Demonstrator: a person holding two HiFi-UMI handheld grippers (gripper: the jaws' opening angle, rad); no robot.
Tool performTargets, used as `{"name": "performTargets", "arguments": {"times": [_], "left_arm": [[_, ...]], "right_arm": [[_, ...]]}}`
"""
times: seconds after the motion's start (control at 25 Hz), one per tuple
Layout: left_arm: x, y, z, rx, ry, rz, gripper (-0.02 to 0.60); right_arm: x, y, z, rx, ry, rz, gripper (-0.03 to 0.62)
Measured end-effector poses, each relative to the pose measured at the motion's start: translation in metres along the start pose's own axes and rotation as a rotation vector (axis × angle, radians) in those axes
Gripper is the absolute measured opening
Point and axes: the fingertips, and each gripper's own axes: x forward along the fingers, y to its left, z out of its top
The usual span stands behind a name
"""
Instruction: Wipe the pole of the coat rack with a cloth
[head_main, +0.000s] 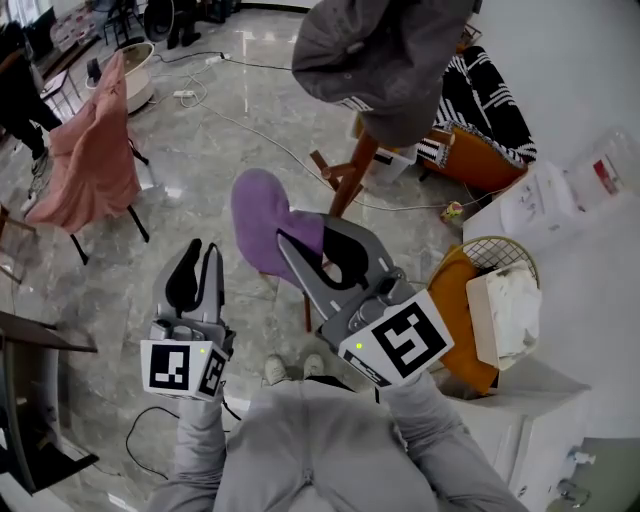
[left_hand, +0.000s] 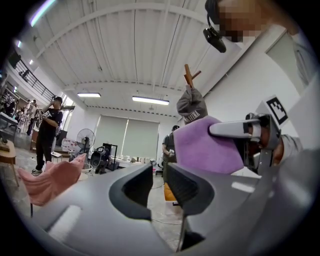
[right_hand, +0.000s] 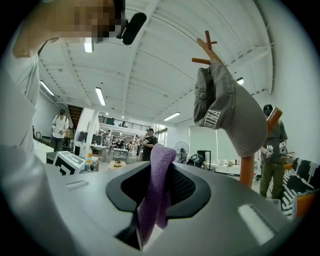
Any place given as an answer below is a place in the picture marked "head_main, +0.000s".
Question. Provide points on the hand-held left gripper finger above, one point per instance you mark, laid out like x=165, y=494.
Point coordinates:
x=212, y=295
x=180, y=290

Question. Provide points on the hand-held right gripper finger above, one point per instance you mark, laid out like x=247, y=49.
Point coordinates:
x=380, y=260
x=315, y=285

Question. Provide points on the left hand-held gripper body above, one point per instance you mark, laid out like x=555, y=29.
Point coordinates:
x=170, y=367

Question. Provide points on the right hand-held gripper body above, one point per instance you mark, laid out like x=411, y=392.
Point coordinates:
x=405, y=340

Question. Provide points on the wooden coat rack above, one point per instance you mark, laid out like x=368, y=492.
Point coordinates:
x=350, y=185

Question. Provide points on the purple cloth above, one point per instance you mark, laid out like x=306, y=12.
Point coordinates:
x=262, y=220

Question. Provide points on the person's left forearm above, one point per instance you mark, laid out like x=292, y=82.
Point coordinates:
x=200, y=440

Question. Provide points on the person's right forearm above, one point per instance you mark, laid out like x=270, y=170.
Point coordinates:
x=425, y=420

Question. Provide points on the orange seat cushion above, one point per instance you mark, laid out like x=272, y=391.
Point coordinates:
x=455, y=310

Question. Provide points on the person's right shoe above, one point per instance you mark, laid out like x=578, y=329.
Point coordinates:
x=314, y=365

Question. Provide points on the person's shoe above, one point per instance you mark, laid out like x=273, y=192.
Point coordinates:
x=275, y=369
x=314, y=365

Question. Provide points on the black metal chair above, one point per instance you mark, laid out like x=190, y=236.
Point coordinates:
x=137, y=220

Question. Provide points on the small yellow pink toy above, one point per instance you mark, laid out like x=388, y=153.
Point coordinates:
x=451, y=211

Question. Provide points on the person's left shoe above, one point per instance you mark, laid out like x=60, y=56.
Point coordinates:
x=275, y=369

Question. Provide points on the clear storage box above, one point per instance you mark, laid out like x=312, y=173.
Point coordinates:
x=395, y=165

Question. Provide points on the white tissue box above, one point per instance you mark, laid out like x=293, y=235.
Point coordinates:
x=505, y=310

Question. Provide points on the orange sofa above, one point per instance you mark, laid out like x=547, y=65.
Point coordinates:
x=475, y=160

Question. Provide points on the person's grey clothed body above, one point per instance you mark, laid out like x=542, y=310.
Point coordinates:
x=320, y=450

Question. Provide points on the dark table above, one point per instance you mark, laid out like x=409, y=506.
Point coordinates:
x=30, y=400

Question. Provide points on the white sink cabinet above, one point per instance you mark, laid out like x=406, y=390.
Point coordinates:
x=520, y=435

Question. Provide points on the white water dispenser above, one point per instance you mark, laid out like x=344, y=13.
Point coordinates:
x=525, y=205

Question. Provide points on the pink chair cover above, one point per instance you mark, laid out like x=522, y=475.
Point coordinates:
x=90, y=160

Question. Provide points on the black white striped blanket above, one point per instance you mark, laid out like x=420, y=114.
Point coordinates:
x=480, y=95

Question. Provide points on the grey baseball cap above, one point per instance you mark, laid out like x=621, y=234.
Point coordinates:
x=385, y=65

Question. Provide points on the white power strip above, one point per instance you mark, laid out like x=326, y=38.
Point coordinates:
x=184, y=94
x=217, y=58

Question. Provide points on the white soap bottle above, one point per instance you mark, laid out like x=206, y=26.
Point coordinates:
x=582, y=457

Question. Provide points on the white round tub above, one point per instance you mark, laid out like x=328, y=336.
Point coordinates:
x=140, y=80

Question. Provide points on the chrome faucet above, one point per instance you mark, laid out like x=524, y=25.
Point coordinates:
x=572, y=492

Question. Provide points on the small wooden table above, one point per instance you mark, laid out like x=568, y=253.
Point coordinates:
x=57, y=82

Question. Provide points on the clear water bottle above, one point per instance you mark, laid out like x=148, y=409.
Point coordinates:
x=605, y=170

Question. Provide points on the black standing fan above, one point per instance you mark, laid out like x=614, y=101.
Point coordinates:
x=157, y=22

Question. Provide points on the stack of red white packets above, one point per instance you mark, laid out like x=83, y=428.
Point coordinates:
x=75, y=27

